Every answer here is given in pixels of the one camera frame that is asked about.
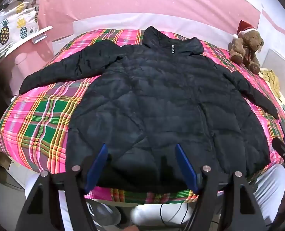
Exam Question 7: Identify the person's white pants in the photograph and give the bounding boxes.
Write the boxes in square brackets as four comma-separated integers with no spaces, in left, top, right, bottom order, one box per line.
[24,165,285,231]

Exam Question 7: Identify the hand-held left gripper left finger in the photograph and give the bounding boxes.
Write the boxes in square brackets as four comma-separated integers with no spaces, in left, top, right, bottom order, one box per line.
[16,144,108,231]

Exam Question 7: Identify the yellow crumpled cloth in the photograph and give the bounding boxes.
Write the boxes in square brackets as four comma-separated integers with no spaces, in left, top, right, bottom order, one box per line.
[260,69,281,101]

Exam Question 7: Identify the brown teddy bear, santa hat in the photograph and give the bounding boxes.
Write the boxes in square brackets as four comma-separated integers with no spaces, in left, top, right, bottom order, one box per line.
[228,20,264,75]

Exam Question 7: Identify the black cable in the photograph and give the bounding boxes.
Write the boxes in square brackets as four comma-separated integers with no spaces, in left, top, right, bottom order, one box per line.
[159,203,189,225]

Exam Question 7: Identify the white plastic bar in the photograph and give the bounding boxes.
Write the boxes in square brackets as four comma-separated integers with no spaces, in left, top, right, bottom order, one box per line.
[32,26,53,44]

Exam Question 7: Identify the black quilted jacket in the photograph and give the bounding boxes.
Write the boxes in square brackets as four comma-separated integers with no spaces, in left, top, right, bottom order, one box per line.
[19,26,279,194]

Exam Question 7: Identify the pink green plaid blanket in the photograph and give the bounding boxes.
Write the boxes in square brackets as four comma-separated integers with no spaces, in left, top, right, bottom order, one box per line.
[0,28,285,204]

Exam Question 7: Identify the white padded headboard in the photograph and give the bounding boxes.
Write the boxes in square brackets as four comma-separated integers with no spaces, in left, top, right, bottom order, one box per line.
[260,49,285,94]

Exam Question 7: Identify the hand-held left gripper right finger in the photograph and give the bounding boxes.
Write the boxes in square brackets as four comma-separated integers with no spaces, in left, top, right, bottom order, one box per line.
[175,144,268,231]

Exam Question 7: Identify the pineapple print cloth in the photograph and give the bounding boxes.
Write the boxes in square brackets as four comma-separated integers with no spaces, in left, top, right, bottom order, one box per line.
[0,0,40,65]

